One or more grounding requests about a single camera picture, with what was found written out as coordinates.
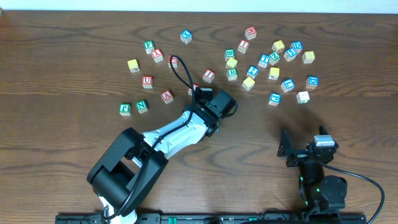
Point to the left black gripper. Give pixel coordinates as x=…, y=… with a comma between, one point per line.
x=203, y=94

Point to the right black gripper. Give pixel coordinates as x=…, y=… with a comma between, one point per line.
x=300, y=156

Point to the green R block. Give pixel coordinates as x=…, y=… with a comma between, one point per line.
x=232, y=74

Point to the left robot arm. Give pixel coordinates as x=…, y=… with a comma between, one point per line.
x=128, y=170

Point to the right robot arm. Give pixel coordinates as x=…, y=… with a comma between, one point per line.
x=323, y=194

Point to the red U block centre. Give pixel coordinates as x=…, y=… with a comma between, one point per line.
x=195, y=86

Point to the red u block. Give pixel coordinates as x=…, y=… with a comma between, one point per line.
x=195, y=86
x=147, y=82

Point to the red I block centre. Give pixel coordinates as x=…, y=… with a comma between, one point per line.
x=208, y=76

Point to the red i block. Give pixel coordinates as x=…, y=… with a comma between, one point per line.
x=243, y=46
x=208, y=76

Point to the plain wood L block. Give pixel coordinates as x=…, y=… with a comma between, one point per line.
x=302, y=97

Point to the yellow S block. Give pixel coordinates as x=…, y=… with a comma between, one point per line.
x=248, y=83

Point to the red A block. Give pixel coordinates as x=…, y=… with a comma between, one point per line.
x=167, y=96

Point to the blue P block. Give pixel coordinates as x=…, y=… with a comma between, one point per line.
x=274, y=99

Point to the yellow O block right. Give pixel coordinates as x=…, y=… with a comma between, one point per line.
x=231, y=63

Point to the blue L block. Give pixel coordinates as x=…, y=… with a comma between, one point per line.
x=287, y=85

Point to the blue 2 block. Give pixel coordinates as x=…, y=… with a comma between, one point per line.
x=252, y=72

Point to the blue D block right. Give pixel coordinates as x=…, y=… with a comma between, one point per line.
x=312, y=82

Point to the blue d block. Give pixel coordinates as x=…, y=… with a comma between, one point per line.
x=296, y=46
x=312, y=82

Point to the green B block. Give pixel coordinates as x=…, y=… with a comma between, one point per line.
x=229, y=53

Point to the red E block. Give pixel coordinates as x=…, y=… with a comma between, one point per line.
x=172, y=61

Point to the red U block left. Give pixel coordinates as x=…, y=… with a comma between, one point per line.
x=147, y=82

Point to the green N block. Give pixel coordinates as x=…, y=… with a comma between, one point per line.
x=142, y=106

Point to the blue T block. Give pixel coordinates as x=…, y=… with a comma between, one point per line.
x=264, y=60

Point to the yellow K block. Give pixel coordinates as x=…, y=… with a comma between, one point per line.
x=274, y=73

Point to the red I block upper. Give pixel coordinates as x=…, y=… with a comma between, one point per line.
x=243, y=46

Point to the red X block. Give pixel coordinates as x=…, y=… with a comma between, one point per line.
x=157, y=55

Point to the blue X block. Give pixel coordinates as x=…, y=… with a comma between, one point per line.
x=186, y=36

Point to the yellow 8 block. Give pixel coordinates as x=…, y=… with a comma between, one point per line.
x=308, y=57

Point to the green Z block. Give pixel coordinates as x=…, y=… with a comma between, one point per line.
x=274, y=58

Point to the blue 5 block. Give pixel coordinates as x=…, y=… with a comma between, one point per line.
x=290, y=54

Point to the red H block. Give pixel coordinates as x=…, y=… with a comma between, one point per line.
x=250, y=33

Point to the green J block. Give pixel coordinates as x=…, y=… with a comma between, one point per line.
x=125, y=109

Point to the green F block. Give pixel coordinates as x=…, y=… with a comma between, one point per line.
x=149, y=46

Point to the yellow block far left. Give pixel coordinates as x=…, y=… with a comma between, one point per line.
x=133, y=65

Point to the yellow block upper right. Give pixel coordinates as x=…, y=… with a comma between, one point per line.
x=278, y=46

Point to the blue D block upper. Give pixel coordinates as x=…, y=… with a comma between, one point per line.
x=296, y=46

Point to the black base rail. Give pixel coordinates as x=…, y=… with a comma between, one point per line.
x=270, y=217

